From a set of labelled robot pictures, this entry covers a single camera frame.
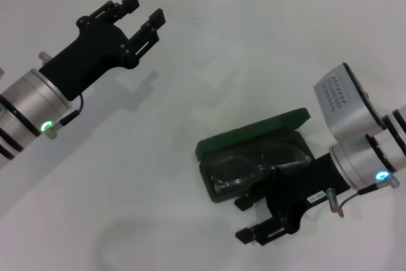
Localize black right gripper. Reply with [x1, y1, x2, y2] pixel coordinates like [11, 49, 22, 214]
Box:
[234, 153, 352, 248]

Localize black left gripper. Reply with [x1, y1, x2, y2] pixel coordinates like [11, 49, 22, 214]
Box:
[38, 0, 167, 103]

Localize clear white glasses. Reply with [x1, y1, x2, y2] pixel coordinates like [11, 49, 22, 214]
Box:
[207, 143, 313, 194]

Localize green glasses case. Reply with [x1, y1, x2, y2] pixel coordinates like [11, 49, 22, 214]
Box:
[194, 108, 315, 204]

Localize silver plug on right gripper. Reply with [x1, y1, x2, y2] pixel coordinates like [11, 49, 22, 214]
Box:
[325, 187, 346, 218]

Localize silver plug on gripper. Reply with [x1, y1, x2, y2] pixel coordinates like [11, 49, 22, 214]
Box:
[325, 187, 346, 218]
[37, 51, 53, 65]

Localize silver plug on left gripper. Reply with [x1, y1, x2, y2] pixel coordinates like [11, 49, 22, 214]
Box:
[37, 51, 53, 65]

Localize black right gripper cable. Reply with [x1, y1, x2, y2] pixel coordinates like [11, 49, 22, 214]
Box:
[339, 179, 394, 210]

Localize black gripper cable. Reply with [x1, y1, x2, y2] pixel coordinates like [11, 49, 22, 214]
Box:
[339, 179, 394, 210]
[47, 92, 84, 140]

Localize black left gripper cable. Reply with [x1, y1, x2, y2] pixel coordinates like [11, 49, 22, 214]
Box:
[47, 92, 84, 140]

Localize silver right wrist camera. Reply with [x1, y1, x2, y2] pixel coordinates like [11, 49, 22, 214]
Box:
[313, 62, 385, 142]

